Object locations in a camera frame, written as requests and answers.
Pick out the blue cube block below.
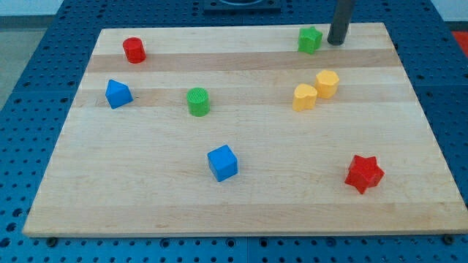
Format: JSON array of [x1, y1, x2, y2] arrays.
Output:
[[207, 145, 238, 182]]

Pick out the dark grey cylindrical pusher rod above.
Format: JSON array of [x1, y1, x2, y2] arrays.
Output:
[[327, 0, 355, 46]]

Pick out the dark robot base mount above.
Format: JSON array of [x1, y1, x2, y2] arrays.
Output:
[[201, 0, 282, 13]]

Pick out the red cylinder block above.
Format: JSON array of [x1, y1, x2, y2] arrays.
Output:
[[122, 37, 146, 64]]

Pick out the green cylinder block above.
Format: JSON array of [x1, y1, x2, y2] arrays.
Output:
[[186, 87, 210, 117]]

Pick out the red star block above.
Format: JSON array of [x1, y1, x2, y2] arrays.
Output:
[[344, 155, 385, 194]]

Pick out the green star block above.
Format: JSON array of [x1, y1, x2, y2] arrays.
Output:
[[298, 26, 322, 54]]

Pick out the yellow heart block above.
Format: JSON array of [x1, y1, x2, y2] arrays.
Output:
[[292, 83, 317, 112]]

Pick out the yellow hexagon block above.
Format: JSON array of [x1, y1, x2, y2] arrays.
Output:
[[314, 70, 339, 99]]

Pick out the light wooden board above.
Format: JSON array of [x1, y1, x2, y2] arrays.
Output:
[[23, 23, 467, 237]]

